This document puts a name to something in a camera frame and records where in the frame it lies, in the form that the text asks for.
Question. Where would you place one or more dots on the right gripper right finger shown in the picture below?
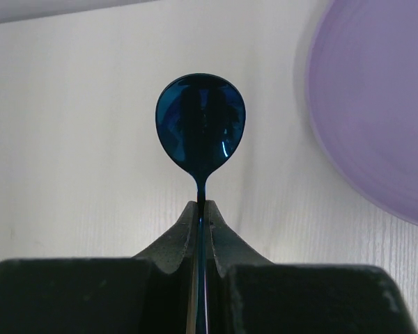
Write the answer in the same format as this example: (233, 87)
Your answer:
(247, 293)

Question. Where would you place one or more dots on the blue metallic spoon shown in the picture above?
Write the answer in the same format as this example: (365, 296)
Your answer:
(200, 119)

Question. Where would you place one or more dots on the lilac plastic plate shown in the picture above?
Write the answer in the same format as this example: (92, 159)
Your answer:
(362, 95)

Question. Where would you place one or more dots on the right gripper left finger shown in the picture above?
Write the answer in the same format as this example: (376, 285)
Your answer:
(146, 293)

